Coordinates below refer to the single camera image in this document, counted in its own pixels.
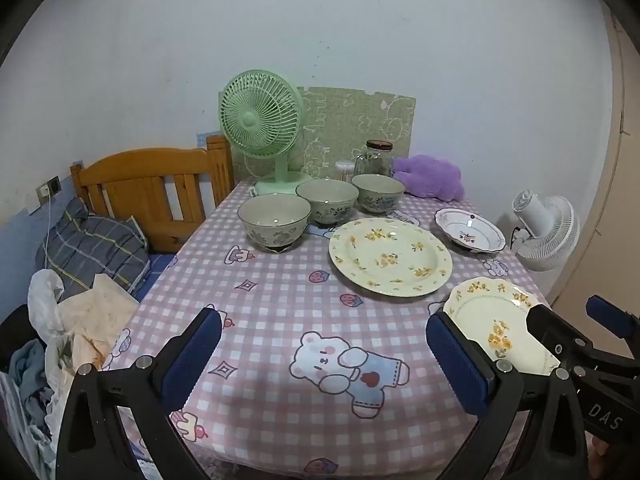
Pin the wooden bed headboard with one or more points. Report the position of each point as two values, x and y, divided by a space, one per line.
150 185

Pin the wall socket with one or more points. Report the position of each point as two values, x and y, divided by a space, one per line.
50 187

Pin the blue floral ceramic bowl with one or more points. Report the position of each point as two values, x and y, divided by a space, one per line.
273 220
327 200
378 192

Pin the dark cloth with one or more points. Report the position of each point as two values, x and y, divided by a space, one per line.
15 330

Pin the white scalloped red flower plate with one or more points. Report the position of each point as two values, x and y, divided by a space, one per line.
470 230

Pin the green patterned board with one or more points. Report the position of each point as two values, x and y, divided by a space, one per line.
360 125

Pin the glass jar with dark lid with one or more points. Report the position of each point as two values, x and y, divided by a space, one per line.
376 160

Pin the beige door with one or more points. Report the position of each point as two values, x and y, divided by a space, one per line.
615 185

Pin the green desk fan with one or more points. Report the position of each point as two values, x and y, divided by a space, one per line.
260 120

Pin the large round yellow floral plate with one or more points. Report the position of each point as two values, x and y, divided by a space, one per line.
390 255

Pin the grey plaid pillow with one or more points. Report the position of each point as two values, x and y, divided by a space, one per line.
95 255

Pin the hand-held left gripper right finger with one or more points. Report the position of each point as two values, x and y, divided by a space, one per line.
457 365

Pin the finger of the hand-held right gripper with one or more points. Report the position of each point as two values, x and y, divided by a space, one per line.
550 330
607 312

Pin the pink checked cartoon tablecloth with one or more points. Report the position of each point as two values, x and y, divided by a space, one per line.
280 310

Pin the purple plush toy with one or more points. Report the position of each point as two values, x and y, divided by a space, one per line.
430 177

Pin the cream crumpled cloth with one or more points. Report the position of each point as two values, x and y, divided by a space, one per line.
95 320

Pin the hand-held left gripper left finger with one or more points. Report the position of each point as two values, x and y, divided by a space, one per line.
192 355

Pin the blue crumpled clothes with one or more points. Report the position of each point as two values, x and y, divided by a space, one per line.
27 370

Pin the small scalloped yellow floral plate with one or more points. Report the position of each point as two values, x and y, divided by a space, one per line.
492 320

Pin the cotton swab container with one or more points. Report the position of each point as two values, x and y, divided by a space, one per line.
345 170

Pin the white fan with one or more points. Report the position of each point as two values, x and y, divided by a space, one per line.
547 230

